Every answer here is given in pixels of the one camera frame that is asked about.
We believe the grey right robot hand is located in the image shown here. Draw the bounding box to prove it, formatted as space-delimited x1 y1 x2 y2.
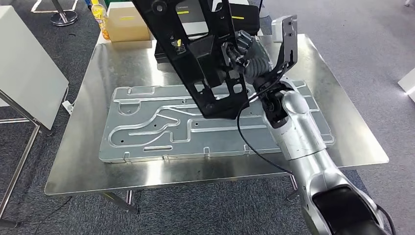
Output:
222 30 259 75

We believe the black plastic plate part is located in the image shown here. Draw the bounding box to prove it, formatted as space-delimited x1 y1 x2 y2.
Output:
131 0 251 120

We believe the stainless steel workbench table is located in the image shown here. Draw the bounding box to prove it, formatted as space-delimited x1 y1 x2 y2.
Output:
44 32 390 215

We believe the black zip case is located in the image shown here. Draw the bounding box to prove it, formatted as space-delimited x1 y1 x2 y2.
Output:
227 3 261 36

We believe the grey flat carton box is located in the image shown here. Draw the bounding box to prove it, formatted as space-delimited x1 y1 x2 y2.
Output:
176 0 210 37

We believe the black remote with antennas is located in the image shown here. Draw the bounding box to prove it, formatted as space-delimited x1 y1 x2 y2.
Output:
154 41 177 65

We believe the brown cardboard box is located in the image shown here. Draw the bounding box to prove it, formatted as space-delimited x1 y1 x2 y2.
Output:
106 6 153 44

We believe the grey stamped metal panel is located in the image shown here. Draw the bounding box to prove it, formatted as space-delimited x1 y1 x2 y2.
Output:
98 79 336 164

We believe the white low table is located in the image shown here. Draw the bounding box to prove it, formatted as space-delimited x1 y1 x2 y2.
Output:
96 0 264 50

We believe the yellow oil bottle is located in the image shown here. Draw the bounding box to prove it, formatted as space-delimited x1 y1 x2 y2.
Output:
91 0 112 41

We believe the white block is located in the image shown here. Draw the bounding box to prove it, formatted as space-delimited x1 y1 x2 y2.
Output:
397 67 415 103

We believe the chrome stanchion base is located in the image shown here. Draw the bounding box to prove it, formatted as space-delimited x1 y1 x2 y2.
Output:
50 0 79 27

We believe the white plastic plug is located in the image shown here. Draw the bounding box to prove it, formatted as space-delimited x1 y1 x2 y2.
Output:
61 99 74 115

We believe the white floor tape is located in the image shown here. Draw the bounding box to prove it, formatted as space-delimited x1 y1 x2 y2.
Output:
30 0 79 14

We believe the white board panel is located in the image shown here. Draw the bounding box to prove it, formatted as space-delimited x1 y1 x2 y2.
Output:
0 5 69 131

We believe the silver metal bar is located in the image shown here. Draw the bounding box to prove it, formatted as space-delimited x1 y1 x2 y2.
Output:
0 117 43 228

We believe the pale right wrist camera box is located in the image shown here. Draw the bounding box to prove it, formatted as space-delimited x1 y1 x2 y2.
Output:
272 16 290 44

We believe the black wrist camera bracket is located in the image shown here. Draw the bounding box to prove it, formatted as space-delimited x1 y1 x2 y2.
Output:
253 14 299 92

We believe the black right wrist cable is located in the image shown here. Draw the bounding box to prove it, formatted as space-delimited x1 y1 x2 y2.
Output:
236 65 294 176

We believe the black floor cable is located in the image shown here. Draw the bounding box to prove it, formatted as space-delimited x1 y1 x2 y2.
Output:
30 195 73 235

